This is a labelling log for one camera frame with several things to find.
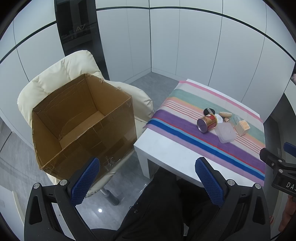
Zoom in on beige square box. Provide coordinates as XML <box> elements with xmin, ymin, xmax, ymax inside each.
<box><xmin>234</xmin><ymin>120</ymin><xmax>250</xmax><ymax>136</ymax></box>

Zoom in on clear plastic container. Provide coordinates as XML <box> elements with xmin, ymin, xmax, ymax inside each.
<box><xmin>215</xmin><ymin>122</ymin><xmax>237</xmax><ymax>143</ymax></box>

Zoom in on person's legs in black pants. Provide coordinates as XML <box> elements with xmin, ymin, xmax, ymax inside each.
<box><xmin>90</xmin><ymin>167</ymin><xmax>222</xmax><ymax>241</ymax></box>

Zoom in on cream padded chair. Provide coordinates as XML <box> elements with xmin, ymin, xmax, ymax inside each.
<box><xmin>17</xmin><ymin>50</ymin><xmax>155</xmax><ymax>206</ymax></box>

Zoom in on white table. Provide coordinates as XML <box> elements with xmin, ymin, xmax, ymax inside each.
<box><xmin>134</xmin><ymin>79</ymin><xmax>266</xmax><ymax>188</ymax></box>

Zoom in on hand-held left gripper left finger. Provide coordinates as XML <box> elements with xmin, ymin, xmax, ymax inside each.
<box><xmin>24</xmin><ymin>158</ymin><xmax>109</xmax><ymax>241</ymax></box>

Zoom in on dark glass wall panel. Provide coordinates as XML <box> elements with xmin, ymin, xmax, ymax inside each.
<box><xmin>54</xmin><ymin>0</ymin><xmax>110</xmax><ymax>80</ymax></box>

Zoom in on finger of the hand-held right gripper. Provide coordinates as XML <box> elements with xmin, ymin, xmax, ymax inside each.
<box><xmin>284</xmin><ymin>142</ymin><xmax>296</xmax><ymax>155</ymax></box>
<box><xmin>259</xmin><ymin>148</ymin><xmax>286</xmax><ymax>177</ymax></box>

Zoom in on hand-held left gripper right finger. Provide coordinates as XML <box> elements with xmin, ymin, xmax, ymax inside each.
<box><xmin>185</xmin><ymin>157</ymin><xmax>271</xmax><ymax>241</ymax></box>

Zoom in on striped colourful cloth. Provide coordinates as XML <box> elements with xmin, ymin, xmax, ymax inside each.
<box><xmin>142</xmin><ymin>80</ymin><xmax>266</xmax><ymax>183</ymax></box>

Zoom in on brown cardboard box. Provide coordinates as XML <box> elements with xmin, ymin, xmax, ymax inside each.
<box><xmin>31</xmin><ymin>73</ymin><xmax>136</xmax><ymax>181</ymax></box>

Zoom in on red and gold can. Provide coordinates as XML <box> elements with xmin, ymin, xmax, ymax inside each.
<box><xmin>197</xmin><ymin>114</ymin><xmax>218</xmax><ymax>133</ymax></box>

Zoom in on person's right hand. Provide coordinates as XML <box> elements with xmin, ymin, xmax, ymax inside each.
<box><xmin>280</xmin><ymin>196</ymin><xmax>296</xmax><ymax>232</ymax></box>

